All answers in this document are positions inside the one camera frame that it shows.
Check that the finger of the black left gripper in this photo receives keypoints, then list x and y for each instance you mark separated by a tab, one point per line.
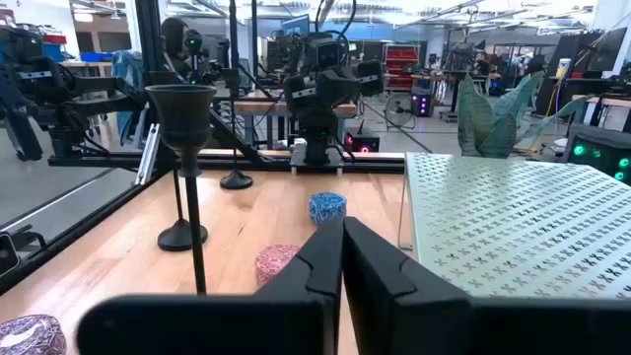
370	78
297	94

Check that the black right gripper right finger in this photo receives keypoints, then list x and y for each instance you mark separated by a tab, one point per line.
404	320

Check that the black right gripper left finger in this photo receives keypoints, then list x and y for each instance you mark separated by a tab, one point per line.
296	320

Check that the pink patterned tin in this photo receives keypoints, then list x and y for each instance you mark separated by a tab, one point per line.
271	263

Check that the blue patterned tin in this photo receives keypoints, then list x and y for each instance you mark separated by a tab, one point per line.
327	207

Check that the maroon patterned tin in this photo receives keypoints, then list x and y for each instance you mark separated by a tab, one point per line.
29	337

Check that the black neighbouring robot arm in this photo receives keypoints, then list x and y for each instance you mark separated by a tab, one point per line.
49	98

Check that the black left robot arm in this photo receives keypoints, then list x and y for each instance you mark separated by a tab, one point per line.
315	133

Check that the wooden workbench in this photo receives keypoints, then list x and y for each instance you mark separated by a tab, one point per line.
276	107

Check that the red storage bin rack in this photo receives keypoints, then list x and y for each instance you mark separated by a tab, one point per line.
400	64

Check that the round floor fan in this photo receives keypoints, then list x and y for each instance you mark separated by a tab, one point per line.
399	111

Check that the black computer purple lights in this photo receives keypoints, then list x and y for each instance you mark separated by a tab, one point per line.
421	104

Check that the black computer pink lights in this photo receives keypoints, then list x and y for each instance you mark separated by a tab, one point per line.
362	141

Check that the green snake plant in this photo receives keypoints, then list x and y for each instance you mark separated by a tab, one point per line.
485	128

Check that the person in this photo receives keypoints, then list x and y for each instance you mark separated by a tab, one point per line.
175	44

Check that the green perforated metal shelf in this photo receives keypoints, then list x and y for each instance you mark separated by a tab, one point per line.
517	222

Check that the teal cloth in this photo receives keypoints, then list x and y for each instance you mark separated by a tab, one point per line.
125	74

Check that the black computer green lights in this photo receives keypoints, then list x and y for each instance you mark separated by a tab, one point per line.
599	153

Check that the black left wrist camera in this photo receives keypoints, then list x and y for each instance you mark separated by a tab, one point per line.
323	53

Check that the silver corner bracket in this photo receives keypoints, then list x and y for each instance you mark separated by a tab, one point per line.
148	153

